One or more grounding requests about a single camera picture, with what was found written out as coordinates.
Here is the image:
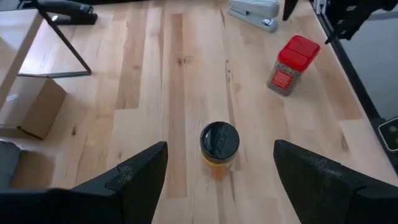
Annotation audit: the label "small cardboard box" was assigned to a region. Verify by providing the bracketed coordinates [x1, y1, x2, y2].
[0, 76, 67, 140]

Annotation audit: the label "wooden shelf black metal legs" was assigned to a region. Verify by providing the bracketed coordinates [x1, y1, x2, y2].
[0, 0, 93, 106]

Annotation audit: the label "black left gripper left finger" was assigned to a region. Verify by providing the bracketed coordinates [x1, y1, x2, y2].
[0, 141, 169, 224]

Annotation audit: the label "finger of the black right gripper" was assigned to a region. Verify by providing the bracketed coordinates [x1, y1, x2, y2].
[282, 0, 299, 21]
[325, 12, 371, 44]

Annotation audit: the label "black aluminium table frame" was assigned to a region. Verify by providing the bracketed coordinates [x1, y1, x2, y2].
[310, 0, 398, 175]

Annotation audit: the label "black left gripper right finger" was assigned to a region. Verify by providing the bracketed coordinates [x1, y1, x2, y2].
[273, 139, 398, 224]

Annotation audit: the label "red box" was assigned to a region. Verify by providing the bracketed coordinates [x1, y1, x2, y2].
[266, 35, 321, 96]

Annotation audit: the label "blue-grey moulded tray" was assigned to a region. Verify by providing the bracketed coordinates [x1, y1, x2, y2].
[0, 141, 21, 189]

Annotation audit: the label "grey silver bar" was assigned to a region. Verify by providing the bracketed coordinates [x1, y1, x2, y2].
[226, 0, 280, 34]

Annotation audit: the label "orange spice bottle black cap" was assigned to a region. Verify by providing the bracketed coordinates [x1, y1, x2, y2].
[200, 121, 240, 179]

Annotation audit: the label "black camera box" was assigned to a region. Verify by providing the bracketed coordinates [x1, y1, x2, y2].
[377, 116, 398, 153]

